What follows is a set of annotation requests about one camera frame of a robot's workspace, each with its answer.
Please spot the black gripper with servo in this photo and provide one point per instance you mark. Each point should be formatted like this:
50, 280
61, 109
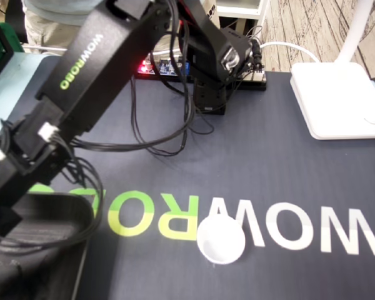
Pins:
0, 222

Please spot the black WOWROBO robot arm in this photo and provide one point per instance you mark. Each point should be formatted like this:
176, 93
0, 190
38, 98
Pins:
90, 62

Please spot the black plastic tray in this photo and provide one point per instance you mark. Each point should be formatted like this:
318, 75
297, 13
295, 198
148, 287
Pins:
50, 265

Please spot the person in beige trousers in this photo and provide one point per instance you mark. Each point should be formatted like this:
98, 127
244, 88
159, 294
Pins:
40, 25

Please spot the white wide plastic cup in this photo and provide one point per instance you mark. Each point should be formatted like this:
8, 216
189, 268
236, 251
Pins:
220, 242

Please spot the dark grey WOWROBO printed mat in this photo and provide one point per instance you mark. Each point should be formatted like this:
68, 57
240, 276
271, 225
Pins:
237, 156

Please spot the electronics control board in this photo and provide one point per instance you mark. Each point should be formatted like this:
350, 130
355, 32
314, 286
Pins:
253, 86

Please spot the white shelf unit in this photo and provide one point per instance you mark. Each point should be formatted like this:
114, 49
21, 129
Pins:
237, 9

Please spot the white flat object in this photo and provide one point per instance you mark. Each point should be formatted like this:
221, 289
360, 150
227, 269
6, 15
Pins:
337, 100

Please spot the black printed frame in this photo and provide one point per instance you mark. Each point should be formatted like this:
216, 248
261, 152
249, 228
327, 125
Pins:
6, 50

